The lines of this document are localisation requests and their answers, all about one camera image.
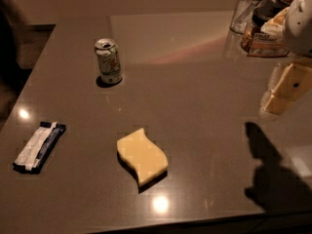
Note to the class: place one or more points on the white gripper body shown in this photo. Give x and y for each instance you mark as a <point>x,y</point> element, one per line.
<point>298,28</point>

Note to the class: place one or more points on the green white 7up can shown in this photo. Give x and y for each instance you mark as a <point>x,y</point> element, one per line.
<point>108,61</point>

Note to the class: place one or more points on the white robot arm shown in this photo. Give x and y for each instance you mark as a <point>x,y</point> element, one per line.
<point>297,29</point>

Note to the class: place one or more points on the fruit snack packet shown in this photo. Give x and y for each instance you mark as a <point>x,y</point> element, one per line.
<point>267,45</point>

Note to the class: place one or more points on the clear glass cup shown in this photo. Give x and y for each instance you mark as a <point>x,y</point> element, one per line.
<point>242,14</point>

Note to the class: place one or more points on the yellow wavy sponge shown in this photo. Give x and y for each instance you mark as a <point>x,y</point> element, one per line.
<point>143,156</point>

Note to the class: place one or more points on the blue white snack bar wrapper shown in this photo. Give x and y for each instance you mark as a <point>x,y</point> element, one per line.
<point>37,150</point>

